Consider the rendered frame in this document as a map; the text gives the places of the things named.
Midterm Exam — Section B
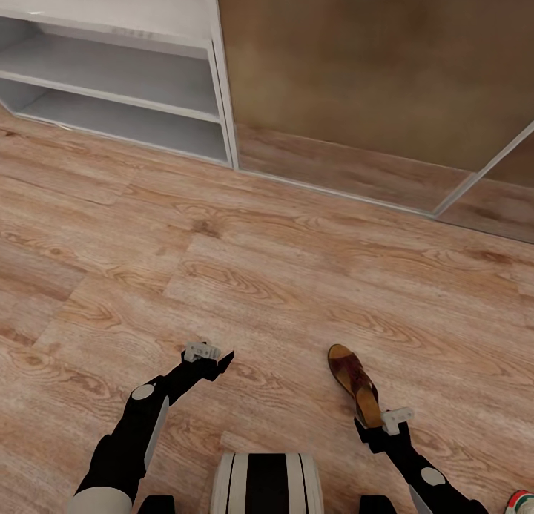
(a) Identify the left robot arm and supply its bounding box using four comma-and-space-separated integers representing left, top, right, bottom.
64, 341, 234, 514

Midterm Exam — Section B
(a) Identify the robot trunk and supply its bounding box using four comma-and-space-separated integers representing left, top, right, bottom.
210, 452, 324, 514

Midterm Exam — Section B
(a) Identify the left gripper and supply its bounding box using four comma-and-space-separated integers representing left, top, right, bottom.
171, 351, 234, 392

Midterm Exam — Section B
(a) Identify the gym shoe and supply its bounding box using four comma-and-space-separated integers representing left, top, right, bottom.
504, 490, 534, 514

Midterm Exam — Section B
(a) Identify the sandal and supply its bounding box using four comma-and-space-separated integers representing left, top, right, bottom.
328, 344, 384, 429

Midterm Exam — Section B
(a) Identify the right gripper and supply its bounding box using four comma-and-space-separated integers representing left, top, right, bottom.
355, 417, 412, 464

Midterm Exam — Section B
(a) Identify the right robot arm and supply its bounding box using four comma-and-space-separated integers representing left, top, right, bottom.
355, 407, 489, 514

